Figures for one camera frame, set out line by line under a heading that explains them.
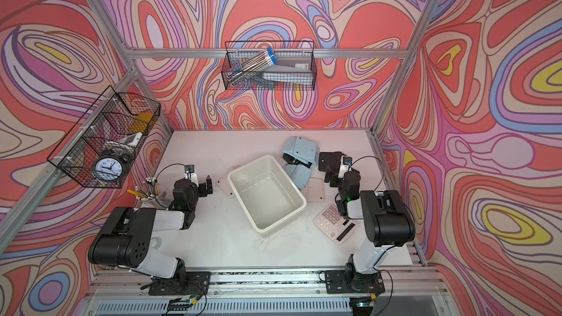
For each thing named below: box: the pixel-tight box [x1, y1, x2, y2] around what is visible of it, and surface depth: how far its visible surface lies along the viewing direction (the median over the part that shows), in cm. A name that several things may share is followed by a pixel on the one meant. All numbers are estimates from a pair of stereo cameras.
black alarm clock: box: [92, 149, 131, 183], surface depth 69 cm
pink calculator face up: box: [312, 204, 358, 246], surface depth 86 cm
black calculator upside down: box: [318, 151, 347, 172], surface depth 107 cm
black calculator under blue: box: [282, 152, 313, 169], surface depth 107 cm
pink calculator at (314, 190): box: [301, 177, 325, 203], surface depth 98 cm
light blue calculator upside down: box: [282, 136, 320, 167], surface depth 106 cm
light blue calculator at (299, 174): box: [282, 163, 312, 191], surface depth 98 cm
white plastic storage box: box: [226, 155, 307, 235], surface depth 92 cm
